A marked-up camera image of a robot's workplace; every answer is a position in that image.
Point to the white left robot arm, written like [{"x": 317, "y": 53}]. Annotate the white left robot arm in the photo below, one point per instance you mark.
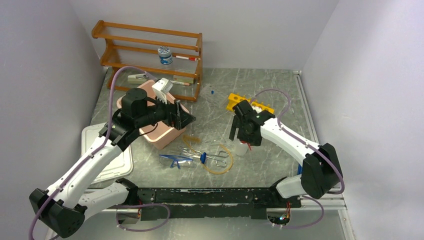
[{"x": 65, "y": 205}]

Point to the pink plastic tub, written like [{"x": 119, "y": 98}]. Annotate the pink plastic tub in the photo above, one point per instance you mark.
[{"x": 163, "y": 134}]

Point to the orange white marker pen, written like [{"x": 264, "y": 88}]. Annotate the orange white marker pen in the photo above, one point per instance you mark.
[{"x": 180, "y": 83}]

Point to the amber rubber tubing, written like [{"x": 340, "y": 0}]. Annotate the amber rubber tubing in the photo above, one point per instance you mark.
[{"x": 190, "y": 140}]

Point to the blue safety glasses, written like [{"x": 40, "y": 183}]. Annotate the blue safety glasses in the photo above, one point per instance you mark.
[{"x": 175, "y": 161}]

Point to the metal crucible tongs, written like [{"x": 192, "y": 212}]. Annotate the metal crucible tongs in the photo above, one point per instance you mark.
[{"x": 219, "y": 158}]

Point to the yellow test tube rack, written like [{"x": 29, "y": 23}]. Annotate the yellow test tube rack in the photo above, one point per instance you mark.
[{"x": 234, "y": 99}]

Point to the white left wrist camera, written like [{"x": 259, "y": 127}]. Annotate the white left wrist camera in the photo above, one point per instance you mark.
[{"x": 161, "y": 88}]

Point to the blue handled brush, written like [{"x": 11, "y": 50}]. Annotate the blue handled brush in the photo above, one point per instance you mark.
[{"x": 201, "y": 156}]

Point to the white tub lid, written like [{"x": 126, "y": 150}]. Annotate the white tub lid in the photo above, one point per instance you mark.
[{"x": 120, "y": 167}]

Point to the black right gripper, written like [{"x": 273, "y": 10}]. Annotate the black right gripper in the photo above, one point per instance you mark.
[{"x": 254, "y": 140}]

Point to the blue white jar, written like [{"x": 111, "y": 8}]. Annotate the blue white jar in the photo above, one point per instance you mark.
[{"x": 165, "y": 55}]

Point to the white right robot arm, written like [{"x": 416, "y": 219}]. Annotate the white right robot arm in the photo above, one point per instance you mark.
[{"x": 320, "y": 165}]

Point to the wooden shelf rack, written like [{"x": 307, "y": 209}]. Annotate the wooden shelf rack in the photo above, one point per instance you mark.
[{"x": 137, "y": 46}]

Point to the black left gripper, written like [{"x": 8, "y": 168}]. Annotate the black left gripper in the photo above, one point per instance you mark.
[{"x": 174, "y": 116}]

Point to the red white marker pen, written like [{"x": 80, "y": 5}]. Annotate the red white marker pen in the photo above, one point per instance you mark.
[{"x": 193, "y": 59}]

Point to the clear acrylic tube rack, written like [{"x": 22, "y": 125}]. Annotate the clear acrylic tube rack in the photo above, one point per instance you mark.
[{"x": 219, "y": 98}]

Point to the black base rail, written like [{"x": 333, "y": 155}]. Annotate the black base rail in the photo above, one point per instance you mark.
[{"x": 190, "y": 203}]

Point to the green small box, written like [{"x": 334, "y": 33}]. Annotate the green small box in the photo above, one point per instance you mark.
[{"x": 184, "y": 79}]

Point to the red cap squeeze bottle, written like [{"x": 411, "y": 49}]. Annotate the red cap squeeze bottle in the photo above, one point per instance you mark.
[{"x": 241, "y": 147}]

